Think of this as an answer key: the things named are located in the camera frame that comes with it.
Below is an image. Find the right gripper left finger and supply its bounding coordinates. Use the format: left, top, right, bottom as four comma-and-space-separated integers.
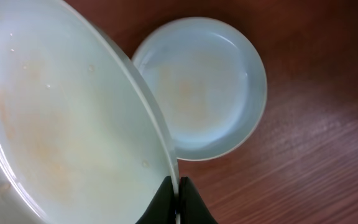
136, 176, 177, 224

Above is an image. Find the light blue plate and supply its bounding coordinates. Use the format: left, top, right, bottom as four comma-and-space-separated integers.
0, 0, 178, 223
132, 17, 267, 161

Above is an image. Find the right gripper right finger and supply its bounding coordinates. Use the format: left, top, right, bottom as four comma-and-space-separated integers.
178, 177, 218, 224

